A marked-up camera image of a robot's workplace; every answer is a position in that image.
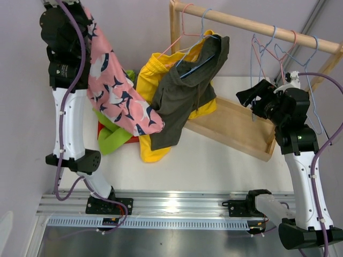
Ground grey slotted cable duct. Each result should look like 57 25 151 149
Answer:
47 216 249 231

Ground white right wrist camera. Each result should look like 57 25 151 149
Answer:
273 71 301 94

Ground grey aluminium frame post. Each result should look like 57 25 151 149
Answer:
284 0 330 69

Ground wooden clothes rack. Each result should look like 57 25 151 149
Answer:
168 0 343 163

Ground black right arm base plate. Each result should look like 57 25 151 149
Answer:
221 200 260 217

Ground dark olive shorts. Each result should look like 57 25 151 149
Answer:
150 34 230 150

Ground pink hanger of yellow shorts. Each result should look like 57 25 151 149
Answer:
157 1 200 59

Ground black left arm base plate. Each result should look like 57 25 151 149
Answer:
85 196 133 215

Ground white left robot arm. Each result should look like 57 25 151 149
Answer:
40 1 116 214

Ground aluminium mounting rail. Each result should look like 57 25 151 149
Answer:
36 190 247 220

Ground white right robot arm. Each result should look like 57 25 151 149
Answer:
236 79 342 255

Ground lime green shorts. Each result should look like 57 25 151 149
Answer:
87 68 133 155

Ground blue hanger of grey shorts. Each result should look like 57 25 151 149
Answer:
274 35 324 135

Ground pink hanger of green shorts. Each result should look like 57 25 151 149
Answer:
250 26 297 83

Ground blue hanger of olive shorts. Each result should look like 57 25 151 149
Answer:
175 8 219 79

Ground pink patterned shorts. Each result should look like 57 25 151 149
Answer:
84 8 165 136

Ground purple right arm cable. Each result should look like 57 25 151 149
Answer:
297 72 343 257

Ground blue hanger of patterned shorts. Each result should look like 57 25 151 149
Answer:
250 25 277 121

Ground red plastic tray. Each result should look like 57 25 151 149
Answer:
97 122 139 144

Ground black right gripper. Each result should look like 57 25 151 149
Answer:
236 79 287 127

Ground yellow shorts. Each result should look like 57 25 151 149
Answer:
136 30 229 163

